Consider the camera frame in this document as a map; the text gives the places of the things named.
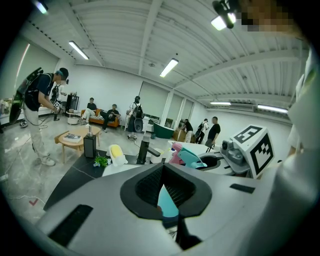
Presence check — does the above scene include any person's face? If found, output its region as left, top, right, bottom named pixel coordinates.
left=240, top=0, right=296, bottom=34

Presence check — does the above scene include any small green plant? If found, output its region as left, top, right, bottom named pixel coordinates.
left=93, top=155, right=112, bottom=168

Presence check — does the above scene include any black soap dispenser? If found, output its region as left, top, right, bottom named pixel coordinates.
left=82, top=124, right=98, bottom=159

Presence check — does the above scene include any white sink basin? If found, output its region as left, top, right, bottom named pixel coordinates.
left=101, top=159, right=173, bottom=178

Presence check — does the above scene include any black faucet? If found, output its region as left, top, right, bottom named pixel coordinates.
left=135, top=133, right=161, bottom=166

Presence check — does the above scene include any white holder with yellow sponge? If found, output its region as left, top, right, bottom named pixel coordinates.
left=107, top=144, right=129, bottom=167

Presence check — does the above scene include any person's right forearm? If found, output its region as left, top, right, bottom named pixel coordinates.
left=286, top=144, right=300, bottom=163

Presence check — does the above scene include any black tall cabinet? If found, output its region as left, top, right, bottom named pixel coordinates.
left=65, top=93, right=81, bottom=114

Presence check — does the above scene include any person's white flower-print shirt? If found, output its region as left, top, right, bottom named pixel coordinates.
left=274, top=47, right=320, bottom=256

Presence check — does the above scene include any dark-cover book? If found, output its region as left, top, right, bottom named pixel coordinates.
left=62, top=133, right=82, bottom=144

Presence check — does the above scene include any green bathtub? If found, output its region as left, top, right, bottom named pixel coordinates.
left=152, top=121, right=180, bottom=140

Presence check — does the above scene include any round white side table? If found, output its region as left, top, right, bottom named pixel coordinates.
left=65, top=109, right=82, bottom=126

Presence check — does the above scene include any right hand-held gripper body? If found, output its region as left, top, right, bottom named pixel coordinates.
left=220, top=124, right=276, bottom=180

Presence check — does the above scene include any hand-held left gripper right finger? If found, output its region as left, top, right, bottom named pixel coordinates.
left=163, top=162, right=276, bottom=256

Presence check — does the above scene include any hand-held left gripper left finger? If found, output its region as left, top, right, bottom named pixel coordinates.
left=37, top=162, right=184, bottom=256

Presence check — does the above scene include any teal spray bottle pink nozzle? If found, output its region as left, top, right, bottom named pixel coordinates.
left=156, top=141, right=209, bottom=226

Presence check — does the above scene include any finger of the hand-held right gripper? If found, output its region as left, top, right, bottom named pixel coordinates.
left=198, top=152, right=222, bottom=165
left=199, top=159, right=236, bottom=176

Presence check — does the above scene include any cardboard box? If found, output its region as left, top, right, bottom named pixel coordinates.
left=172, top=127, right=187, bottom=142

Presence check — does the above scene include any wooden coffee table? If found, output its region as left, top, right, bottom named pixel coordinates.
left=54, top=124, right=102, bottom=165

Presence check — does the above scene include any black head-mounted camera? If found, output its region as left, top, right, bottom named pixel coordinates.
left=212, top=0, right=237, bottom=30

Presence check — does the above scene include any black sink cabinet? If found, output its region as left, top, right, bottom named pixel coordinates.
left=43, top=148, right=174, bottom=211

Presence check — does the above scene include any orange sofa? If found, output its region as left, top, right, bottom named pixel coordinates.
left=80, top=108, right=121, bottom=129

